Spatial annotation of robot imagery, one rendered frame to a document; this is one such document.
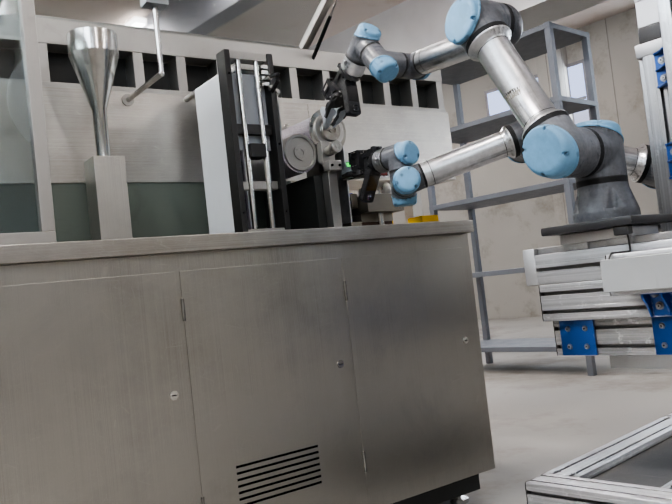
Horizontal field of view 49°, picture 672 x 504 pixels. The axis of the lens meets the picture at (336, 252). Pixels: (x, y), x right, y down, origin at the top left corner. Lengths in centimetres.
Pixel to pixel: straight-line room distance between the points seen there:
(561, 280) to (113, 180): 123
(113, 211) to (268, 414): 71
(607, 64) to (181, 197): 814
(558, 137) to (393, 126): 149
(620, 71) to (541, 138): 836
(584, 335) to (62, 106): 165
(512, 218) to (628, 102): 221
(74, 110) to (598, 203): 157
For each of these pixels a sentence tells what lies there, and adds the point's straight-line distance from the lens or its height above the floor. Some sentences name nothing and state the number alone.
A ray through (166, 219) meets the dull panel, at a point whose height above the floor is 102.
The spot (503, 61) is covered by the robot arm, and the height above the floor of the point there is 122.
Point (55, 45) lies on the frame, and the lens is 252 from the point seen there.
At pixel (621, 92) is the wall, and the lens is 998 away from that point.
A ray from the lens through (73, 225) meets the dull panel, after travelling 238.
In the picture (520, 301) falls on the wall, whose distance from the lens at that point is 1068.
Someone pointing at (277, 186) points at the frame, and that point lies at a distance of 216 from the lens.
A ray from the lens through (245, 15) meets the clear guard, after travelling 274.
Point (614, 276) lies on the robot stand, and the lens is 163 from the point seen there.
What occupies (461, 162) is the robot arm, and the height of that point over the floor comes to 104.
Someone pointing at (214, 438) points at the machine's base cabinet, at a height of 40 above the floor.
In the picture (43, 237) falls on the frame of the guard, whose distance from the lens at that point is 177.
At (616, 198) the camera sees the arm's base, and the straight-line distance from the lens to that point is 179.
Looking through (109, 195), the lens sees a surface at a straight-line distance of 214.
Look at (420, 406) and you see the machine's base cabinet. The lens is 225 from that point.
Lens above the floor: 74
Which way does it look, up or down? 3 degrees up
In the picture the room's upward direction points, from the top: 6 degrees counter-clockwise
